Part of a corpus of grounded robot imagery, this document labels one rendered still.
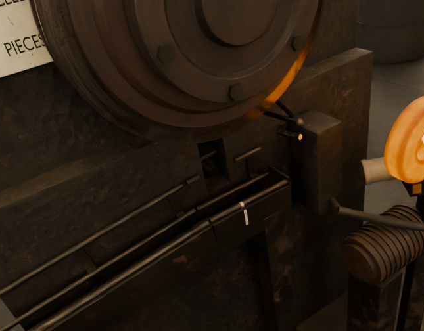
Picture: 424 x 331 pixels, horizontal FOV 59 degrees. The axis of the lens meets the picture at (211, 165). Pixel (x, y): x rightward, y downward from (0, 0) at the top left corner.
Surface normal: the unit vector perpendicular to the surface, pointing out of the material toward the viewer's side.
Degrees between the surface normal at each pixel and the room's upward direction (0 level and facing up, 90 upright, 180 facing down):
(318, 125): 0
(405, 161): 89
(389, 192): 0
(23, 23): 90
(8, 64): 90
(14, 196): 0
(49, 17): 90
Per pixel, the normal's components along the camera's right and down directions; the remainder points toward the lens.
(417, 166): 0.50, 0.39
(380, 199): -0.18, -0.82
